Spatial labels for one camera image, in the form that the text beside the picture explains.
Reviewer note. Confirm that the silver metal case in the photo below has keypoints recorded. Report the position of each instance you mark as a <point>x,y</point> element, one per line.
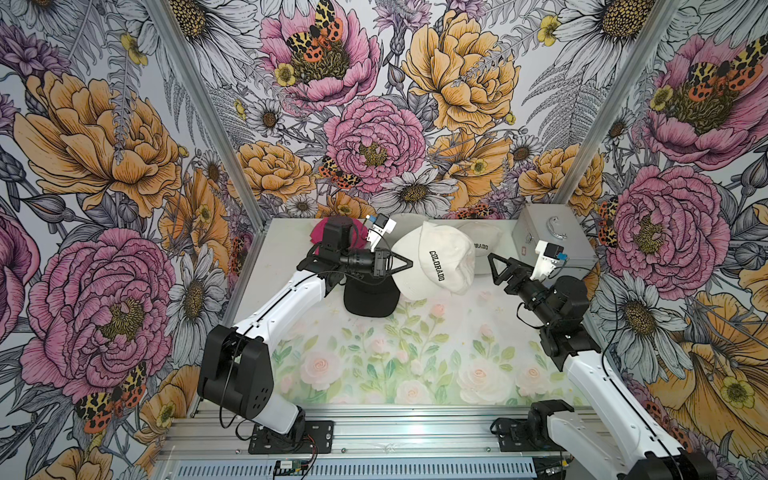
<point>555,223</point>

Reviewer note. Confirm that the perforated metal tray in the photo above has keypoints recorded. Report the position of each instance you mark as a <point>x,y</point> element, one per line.
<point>362,468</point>

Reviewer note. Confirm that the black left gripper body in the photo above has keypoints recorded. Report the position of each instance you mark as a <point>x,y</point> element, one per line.
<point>366,261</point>

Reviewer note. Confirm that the black cap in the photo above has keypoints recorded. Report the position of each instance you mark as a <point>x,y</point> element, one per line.
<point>371,297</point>

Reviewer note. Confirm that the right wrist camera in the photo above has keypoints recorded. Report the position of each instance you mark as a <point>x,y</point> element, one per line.
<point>550,256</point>

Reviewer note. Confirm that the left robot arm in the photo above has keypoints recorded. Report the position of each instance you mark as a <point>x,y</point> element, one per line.
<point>236,372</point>

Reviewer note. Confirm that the aluminium front rail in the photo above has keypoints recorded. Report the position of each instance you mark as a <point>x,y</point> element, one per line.
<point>378,431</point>

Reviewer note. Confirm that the pink cap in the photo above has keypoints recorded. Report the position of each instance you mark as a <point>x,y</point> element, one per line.
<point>339,234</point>

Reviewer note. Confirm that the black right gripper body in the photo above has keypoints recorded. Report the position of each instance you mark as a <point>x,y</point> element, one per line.
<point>532,292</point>

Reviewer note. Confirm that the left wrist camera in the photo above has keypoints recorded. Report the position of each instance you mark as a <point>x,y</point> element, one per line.
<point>379,226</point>

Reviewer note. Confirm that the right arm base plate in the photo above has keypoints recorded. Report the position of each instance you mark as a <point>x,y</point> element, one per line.
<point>517,435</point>

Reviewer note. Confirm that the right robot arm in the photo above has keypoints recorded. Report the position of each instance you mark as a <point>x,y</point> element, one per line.
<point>639,447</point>

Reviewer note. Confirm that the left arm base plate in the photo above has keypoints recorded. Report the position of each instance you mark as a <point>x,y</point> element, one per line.
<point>314,436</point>

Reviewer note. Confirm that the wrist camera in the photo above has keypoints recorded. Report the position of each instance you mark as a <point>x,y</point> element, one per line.
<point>379,226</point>
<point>550,256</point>

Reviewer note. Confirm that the small circuit board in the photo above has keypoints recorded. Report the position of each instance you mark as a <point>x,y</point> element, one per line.
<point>289,468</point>

